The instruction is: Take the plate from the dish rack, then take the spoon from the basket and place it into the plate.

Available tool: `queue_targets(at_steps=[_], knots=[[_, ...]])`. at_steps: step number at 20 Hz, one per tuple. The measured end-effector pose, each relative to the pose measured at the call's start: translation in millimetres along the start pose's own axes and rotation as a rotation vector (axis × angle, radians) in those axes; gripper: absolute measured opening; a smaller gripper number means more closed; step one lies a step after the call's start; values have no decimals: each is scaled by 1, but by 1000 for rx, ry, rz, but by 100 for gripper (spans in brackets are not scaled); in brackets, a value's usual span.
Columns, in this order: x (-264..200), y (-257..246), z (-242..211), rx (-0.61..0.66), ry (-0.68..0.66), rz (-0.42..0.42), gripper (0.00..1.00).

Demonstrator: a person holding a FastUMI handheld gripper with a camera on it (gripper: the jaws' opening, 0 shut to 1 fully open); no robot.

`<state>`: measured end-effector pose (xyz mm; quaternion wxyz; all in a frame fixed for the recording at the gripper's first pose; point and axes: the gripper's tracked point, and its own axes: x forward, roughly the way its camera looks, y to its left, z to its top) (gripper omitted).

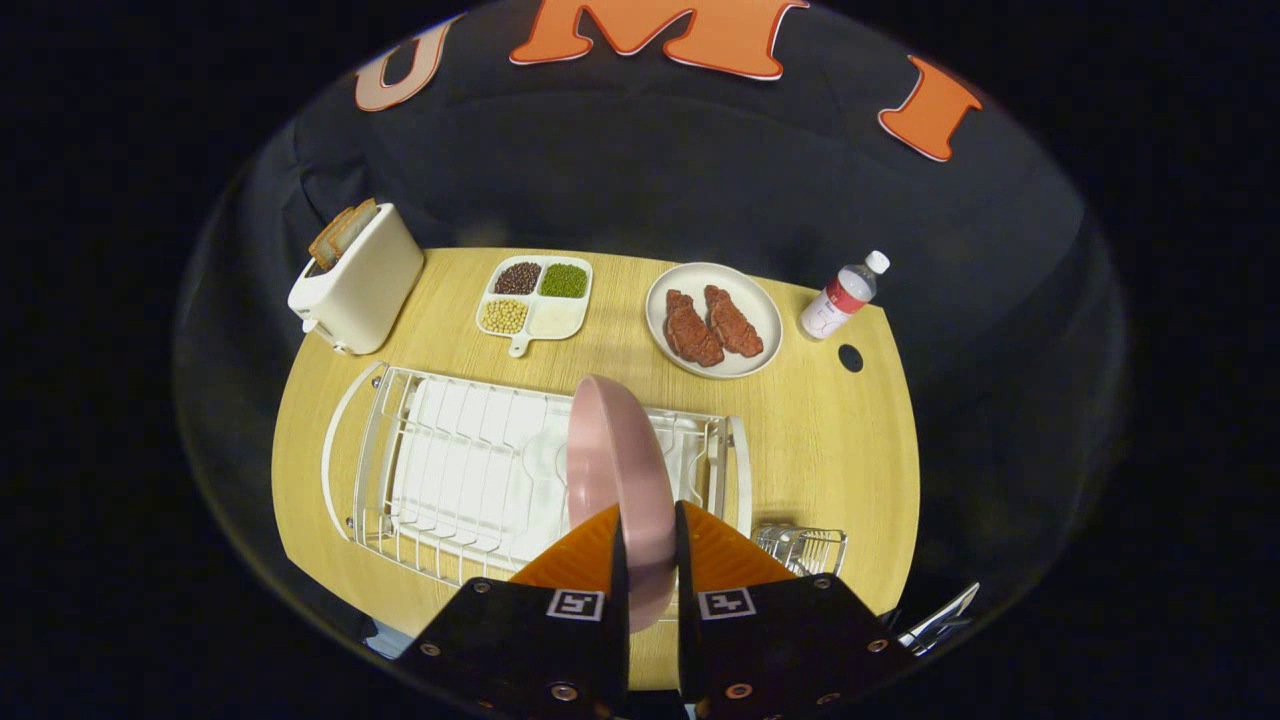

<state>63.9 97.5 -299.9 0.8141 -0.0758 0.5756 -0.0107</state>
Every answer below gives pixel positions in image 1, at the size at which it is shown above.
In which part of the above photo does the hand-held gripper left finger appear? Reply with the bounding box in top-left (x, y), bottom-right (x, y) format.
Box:
top-left (395, 503), bottom-right (631, 720)

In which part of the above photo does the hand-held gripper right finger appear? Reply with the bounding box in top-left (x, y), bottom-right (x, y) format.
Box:
top-left (675, 500), bottom-right (916, 720)

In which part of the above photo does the small metal wire basket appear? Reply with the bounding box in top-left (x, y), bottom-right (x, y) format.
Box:
top-left (750, 523), bottom-right (849, 578)

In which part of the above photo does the white wire dish rack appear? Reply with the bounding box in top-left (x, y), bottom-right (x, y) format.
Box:
top-left (322, 360), bottom-right (753, 601)

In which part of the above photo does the pink plate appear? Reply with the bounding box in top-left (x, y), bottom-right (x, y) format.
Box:
top-left (566, 375), bottom-right (679, 633)

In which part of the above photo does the white divided dish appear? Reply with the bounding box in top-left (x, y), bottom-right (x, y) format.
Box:
top-left (475, 254), bottom-right (594, 358)

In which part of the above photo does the white round plate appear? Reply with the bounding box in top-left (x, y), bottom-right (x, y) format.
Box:
top-left (645, 262), bottom-right (783, 379)

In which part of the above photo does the white drain tray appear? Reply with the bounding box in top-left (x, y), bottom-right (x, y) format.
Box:
top-left (390, 378), bottom-right (709, 571)

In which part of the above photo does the red-brown steak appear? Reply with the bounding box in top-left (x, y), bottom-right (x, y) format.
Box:
top-left (664, 290), bottom-right (725, 368)
top-left (704, 285), bottom-right (765, 359)

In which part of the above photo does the clear bottle red label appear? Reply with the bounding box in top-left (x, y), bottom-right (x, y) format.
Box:
top-left (798, 250), bottom-right (891, 342)

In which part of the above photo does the white toaster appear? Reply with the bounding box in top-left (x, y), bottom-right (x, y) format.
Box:
top-left (288, 203), bottom-right (426, 356)

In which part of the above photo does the black backdrop cloth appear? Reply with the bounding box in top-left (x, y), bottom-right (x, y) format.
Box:
top-left (175, 0), bottom-right (1126, 641)

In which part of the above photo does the brown toast slice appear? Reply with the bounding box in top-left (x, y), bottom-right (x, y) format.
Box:
top-left (325, 197), bottom-right (379, 256)
top-left (308, 205), bottom-right (356, 271)

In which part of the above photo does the white metal frame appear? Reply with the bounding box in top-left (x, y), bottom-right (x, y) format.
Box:
top-left (897, 582), bottom-right (981, 656)

